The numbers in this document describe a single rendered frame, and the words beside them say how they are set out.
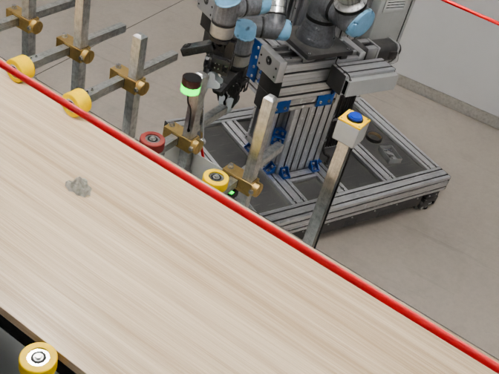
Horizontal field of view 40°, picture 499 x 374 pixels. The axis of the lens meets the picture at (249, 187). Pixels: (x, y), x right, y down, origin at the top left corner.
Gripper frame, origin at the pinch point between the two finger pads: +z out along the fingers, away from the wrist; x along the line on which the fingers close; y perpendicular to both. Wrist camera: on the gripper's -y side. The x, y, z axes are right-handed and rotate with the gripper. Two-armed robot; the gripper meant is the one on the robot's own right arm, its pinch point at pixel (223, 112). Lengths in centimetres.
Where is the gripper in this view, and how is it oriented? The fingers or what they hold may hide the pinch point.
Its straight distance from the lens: 250.1
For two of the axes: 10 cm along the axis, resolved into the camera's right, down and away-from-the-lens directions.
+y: 5.4, -4.4, 7.2
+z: -2.1, 7.6, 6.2
